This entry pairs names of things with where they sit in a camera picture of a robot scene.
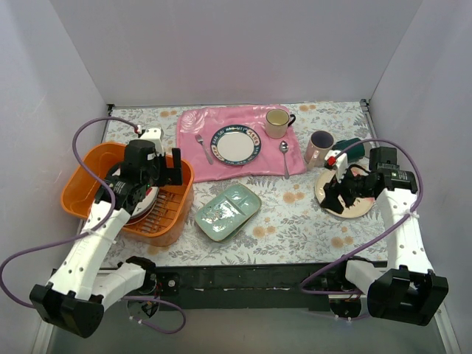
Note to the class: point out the cream mug black handle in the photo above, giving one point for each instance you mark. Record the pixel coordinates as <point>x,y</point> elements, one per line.
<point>277,122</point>

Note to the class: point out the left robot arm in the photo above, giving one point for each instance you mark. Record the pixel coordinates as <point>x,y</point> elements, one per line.
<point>74,299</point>

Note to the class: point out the light green divided tray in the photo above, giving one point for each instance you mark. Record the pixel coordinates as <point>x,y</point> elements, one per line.
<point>227,212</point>

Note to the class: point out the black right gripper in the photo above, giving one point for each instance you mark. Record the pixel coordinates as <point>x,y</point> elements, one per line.
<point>346,189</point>

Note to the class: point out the white plate green rim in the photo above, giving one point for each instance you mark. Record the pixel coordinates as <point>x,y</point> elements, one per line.
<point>236,145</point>

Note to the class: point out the metal spoon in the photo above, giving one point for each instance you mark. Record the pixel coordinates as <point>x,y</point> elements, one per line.
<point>283,147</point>

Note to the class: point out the cream and pink branch plate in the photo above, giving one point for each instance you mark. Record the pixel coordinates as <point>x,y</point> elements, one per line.
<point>361,206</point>

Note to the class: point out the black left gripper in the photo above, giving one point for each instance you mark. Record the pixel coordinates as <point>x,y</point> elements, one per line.
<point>167,169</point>

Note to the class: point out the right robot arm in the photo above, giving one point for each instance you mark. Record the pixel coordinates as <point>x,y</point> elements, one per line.
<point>408,290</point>

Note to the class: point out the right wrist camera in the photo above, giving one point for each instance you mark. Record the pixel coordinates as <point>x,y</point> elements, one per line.
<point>337,161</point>

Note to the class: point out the pink cloth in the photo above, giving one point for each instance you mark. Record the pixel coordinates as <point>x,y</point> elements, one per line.
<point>207,121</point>

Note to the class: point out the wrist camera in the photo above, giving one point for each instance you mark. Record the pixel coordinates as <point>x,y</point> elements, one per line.
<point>337,161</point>
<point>155,136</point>

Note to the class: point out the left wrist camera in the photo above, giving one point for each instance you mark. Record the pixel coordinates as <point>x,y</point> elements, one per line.
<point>155,136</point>

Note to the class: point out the metal fork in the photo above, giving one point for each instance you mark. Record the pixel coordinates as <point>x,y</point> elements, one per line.
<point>200,141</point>

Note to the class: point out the floral tablecloth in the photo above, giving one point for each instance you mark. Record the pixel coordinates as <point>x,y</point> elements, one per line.
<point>289,227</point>

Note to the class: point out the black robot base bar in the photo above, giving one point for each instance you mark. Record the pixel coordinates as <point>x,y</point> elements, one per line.
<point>239,286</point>

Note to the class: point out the pink mug purple inside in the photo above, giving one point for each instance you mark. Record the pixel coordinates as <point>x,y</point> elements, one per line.
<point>320,143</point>

